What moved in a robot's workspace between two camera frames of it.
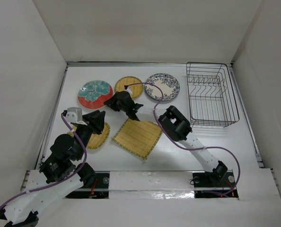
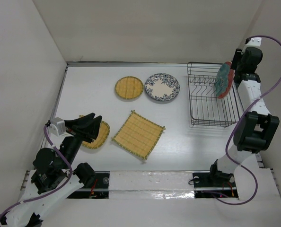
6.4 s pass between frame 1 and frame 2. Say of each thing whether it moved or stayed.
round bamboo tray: stayed
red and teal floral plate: moved
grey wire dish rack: stayed
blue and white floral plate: stayed
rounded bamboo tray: stayed
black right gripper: moved
